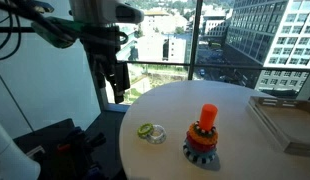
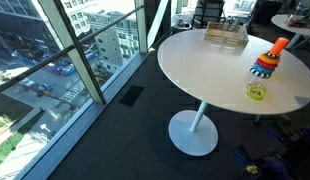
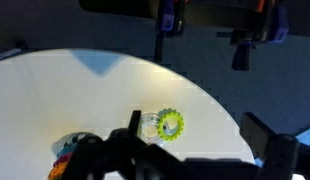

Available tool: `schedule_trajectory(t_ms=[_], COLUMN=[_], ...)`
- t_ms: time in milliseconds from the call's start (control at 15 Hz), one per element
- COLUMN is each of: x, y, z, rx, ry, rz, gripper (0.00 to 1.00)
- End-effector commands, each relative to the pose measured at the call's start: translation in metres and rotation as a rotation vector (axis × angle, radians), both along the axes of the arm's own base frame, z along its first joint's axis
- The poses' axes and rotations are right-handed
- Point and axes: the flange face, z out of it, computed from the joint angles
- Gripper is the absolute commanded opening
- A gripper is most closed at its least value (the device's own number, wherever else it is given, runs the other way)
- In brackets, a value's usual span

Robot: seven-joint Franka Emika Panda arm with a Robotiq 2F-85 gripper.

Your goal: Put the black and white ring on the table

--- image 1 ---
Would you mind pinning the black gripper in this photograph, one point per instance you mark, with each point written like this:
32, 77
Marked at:
101, 43

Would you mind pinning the blue and black clamps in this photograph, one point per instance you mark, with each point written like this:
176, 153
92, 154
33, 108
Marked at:
78, 150

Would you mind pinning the black case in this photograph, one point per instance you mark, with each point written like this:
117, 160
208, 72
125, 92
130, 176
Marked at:
45, 140

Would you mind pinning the slim window mullion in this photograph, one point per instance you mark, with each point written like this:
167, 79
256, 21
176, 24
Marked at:
195, 40

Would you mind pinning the orange stacking peg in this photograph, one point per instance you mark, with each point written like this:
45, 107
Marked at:
208, 115

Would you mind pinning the dark window railing bar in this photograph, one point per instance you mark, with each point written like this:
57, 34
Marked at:
228, 65

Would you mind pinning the white rounded cover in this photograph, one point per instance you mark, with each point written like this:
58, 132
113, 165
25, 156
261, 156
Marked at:
11, 156

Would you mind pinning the wooden tray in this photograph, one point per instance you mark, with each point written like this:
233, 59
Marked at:
288, 123

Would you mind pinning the wide window frame post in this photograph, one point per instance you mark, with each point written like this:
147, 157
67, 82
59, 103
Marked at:
99, 96

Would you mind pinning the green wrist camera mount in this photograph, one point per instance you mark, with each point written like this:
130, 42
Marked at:
55, 31

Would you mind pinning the camera on stand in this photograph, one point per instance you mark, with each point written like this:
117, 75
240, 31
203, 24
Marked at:
45, 6

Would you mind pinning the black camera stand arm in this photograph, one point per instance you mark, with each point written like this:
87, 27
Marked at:
11, 29

